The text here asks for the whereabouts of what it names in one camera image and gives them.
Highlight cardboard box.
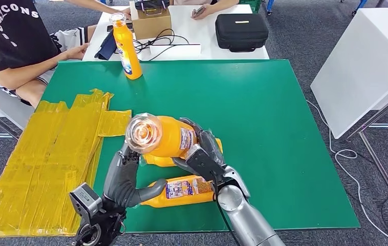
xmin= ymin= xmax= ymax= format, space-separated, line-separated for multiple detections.
xmin=130 ymin=0 xmax=173 ymax=39

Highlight black controller device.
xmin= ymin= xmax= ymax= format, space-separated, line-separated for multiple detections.
xmin=134 ymin=0 xmax=170 ymax=15

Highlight person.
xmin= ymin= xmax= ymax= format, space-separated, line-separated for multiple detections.
xmin=0 ymin=0 xmax=90 ymax=109
xmin=67 ymin=0 xmax=132 ymax=19
xmin=174 ymin=0 xmax=241 ymax=21

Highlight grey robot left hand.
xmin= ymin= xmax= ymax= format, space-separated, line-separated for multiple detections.
xmin=102 ymin=142 xmax=168 ymax=209

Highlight white desk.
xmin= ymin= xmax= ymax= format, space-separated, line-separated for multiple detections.
xmin=82 ymin=3 xmax=270 ymax=61

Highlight black carrying case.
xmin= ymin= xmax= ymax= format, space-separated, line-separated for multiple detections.
xmin=214 ymin=13 xmax=270 ymax=53

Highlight navy blue pouch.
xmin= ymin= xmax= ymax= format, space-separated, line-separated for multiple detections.
xmin=94 ymin=30 xmax=120 ymax=61

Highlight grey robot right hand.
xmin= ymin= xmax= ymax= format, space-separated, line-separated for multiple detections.
xmin=171 ymin=117 xmax=227 ymax=175

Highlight white floor cable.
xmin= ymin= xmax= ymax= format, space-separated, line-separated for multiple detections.
xmin=307 ymin=99 xmax=388 ymax=246

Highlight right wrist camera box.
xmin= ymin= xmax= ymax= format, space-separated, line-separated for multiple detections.
xmin=184 ymin=143 xmax=227 ymax=183

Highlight white flat box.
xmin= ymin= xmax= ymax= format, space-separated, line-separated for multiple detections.
xmin=149 ymin=43 xmax=202 ymax=60

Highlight dark flat tablet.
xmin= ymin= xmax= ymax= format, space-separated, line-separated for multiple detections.
xmin=106 ymin=20 xmax=134 ymax=32

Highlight white cabinet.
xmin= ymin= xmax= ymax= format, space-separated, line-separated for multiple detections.
xmin=310 ymin=7 xmax=388 ymax=139

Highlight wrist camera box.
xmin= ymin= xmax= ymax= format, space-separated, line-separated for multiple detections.
xmin=69 ymin=182 xmax=103 ymax=221
xmin=184 ymin=143 xmax=227 ymax=183

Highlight orange detergent bottle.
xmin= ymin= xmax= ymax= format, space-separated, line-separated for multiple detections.
xmin=140 ymin=174 xmax=217 ymax=209
xmin=125 ymin=113 xmax=198 ymax=158
xmin=109 ymin=12 xmax=143 ymax=80
xmin=139 ymin=137 xmax=224 ymax=168

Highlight green plastic crate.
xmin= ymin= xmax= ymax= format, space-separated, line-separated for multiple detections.
xmin=238 ymin=0 xmax=262 ymax=12

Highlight metal stand frame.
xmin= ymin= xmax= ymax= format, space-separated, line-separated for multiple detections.
xmin=344 ymin=81 xmax=388 ymax=228

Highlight black cables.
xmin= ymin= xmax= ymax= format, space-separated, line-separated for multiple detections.
xmin=133 ymin=28 xmax=190 ymax=62

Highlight yellow taped cardboard sheet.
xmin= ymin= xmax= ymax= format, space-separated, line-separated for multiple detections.
xmin=0 ymin=88 xmax=132 ymax=238

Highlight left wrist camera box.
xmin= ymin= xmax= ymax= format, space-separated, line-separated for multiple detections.
xmin=69 ymin=182 xmax=103 ymax=221

